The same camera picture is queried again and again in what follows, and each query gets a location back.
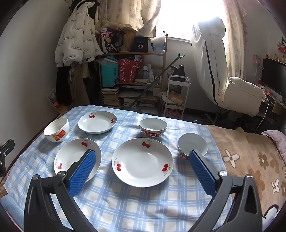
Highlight red bag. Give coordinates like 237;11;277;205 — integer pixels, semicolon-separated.
118;58;141;83

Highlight long pole with green hook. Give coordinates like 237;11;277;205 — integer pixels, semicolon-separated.
130;52;188;109

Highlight black bag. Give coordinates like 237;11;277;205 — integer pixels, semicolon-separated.
172;65;186;82

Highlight blue plaid cloth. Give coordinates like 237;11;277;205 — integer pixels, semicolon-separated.
3;105;233;232

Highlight teal bag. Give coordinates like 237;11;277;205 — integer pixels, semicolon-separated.
100;57;119;87

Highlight beige hanging coat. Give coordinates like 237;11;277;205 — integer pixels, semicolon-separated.
70;62;91;107

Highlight white cable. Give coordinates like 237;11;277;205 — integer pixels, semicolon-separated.
256;98;271;132

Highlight small red patterned bowl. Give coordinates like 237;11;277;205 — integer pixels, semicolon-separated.
177;133;208;161

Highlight long white hanging coat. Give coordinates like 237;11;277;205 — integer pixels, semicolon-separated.
191;17;229;105

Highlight cartoon wall sticker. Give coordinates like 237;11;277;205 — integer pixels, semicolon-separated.
277;37;286;54

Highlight light blue fleece blanket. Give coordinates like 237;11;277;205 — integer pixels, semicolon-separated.
0;194;25;232

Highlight pink floral pillow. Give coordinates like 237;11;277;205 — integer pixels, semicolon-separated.
261;130;286;154

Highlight white plastic bag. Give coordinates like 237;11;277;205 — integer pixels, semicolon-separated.
150;36;167;54

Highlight white cherry print plate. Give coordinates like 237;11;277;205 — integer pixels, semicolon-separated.
78;111;118;134
112;138;174;188
54;138;102;183

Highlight pile of books and papers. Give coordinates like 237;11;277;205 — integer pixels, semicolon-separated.
122;89;160;111

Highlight white puffer jacket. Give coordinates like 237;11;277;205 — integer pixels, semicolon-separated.
55;0;104;67

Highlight filled plastic bag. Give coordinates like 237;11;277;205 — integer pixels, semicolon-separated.
47;88;61;107

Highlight stack of books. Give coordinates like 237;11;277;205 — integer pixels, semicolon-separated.
102;87;121;109

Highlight black hanging garment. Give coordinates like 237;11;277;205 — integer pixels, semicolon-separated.
56;64;73;106

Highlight white cartoon print bowl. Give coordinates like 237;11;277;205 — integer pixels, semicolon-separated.
43;117;70;143

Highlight printed tote bag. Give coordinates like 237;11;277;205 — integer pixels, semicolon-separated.
99;27;125;54

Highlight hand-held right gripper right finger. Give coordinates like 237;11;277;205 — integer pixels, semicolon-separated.
189;149;263;232

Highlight floral curtain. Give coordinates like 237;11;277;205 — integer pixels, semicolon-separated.
98;0;161;37
223;0;247;81

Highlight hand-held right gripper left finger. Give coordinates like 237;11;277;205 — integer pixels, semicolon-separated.
23;148;99;232

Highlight black box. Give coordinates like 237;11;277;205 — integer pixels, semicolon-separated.
134;37;148;53

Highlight black monitor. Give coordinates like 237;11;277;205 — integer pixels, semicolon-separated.
261;57;286;101

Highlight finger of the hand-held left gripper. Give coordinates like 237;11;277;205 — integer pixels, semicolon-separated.
0;139;15;178

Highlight wooden shelf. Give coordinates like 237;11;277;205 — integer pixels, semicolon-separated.
97;33;168;112

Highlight cream padded chair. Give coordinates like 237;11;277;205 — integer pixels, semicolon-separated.
223;76;266;116

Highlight white trolley cart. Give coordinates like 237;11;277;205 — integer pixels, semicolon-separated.
163;75;191;118

